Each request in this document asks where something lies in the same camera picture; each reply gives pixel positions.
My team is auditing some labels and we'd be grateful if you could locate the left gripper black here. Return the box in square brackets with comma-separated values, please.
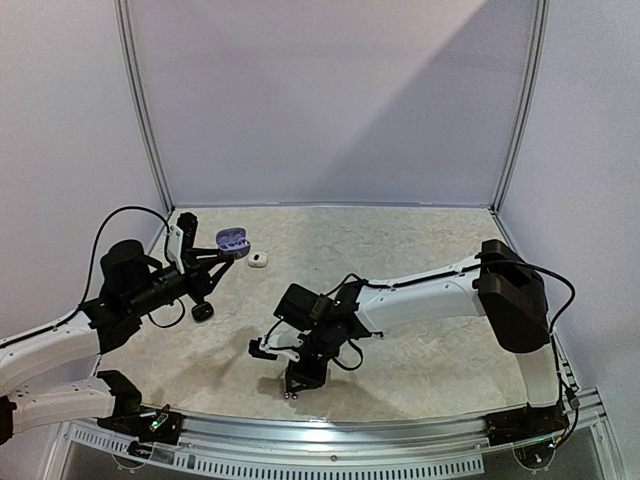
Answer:
[127, 248, 232, 318]

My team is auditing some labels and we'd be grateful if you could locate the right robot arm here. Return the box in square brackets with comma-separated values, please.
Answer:
[257, 240, 560, 436]

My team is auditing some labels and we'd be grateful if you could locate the black earbud charging case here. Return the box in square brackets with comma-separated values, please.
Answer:
[191, 302, 214, 324]

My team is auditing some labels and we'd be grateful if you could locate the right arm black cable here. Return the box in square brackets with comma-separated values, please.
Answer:
[259, 259, 581, 401]

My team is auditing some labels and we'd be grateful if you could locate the white earbud charging case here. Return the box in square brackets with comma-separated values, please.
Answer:
[247, 252, 269, 268]

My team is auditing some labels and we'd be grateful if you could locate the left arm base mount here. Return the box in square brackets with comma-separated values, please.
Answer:
[97, 400, 186, 446]

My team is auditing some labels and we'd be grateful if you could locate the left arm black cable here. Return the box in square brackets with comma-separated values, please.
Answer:
[0, 206, 171, 346]

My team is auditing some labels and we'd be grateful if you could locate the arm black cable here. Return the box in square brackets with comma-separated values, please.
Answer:
[0, 206, 171, 346]
[259, 259, 581, 401]

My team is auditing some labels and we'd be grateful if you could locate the aluminium front rail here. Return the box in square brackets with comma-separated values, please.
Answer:
[45, 389, 627, 479]

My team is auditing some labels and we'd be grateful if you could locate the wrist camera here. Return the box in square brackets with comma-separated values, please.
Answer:
[248, 334, 303, 362]
[164, 212, 198, 274]

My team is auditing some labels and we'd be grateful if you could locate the left aluminium frame post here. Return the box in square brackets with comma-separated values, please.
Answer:
[114, 0, 175, 214]

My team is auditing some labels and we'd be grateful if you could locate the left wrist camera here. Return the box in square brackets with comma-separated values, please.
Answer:
[164, 212, 198, 274]

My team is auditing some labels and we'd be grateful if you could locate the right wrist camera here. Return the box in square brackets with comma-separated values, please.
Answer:
[248, 334, 303, 362]

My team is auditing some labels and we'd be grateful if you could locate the aluminium frame post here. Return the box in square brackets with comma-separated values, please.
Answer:
[490, 0, 550, 216]
[114, 0, 175, 214]

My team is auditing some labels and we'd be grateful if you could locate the right aluminium frame post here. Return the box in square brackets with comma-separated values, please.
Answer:
[490, 0, 550, 216]

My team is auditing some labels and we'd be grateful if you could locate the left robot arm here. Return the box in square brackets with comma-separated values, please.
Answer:
[1, 212, 250, 445]

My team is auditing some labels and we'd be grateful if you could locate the blue grey charging case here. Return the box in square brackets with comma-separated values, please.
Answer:
[215, 227, 251, 260]

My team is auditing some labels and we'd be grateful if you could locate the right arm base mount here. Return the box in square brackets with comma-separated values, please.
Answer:
[483, 400, 568, 446]

